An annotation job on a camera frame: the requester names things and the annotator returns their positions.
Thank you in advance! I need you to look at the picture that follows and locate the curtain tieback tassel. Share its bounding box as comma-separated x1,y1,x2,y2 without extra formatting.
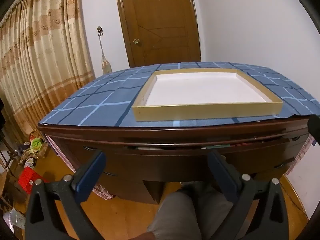
99,36,112,75

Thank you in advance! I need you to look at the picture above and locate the shallow cardboard tray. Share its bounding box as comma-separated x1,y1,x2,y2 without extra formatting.
132,68,283,122

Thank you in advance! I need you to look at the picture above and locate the brown wooden door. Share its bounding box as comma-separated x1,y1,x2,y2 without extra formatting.
114,0,202,68

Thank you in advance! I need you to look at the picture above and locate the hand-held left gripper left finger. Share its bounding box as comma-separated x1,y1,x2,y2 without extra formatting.
24,150,107,240

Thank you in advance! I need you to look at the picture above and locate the person's grey trouser leg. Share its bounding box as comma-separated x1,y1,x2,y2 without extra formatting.
147,182,235,240

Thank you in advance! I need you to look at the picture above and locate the beige patterned curtain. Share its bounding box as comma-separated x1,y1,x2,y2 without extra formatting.
0,0,95,145

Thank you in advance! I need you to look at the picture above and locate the red box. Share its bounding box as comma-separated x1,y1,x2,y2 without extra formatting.
19,166,50,195

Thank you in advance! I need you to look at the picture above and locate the clear plastic bag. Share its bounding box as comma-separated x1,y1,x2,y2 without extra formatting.
2,209,25,233

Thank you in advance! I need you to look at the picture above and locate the blue plaid tablecloth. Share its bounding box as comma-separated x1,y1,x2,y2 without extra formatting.
41,61,320,127

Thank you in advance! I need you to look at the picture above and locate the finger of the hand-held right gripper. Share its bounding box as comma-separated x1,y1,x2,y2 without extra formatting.
307,115,320,147

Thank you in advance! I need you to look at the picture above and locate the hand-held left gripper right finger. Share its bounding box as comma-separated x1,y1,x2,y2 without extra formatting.
207,150,290,240

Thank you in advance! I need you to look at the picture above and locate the bright green cloth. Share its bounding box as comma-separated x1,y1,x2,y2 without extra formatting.
30,138,43,153

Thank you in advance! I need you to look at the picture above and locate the dark wooden dresser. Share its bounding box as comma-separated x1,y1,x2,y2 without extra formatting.
37,115,315,204

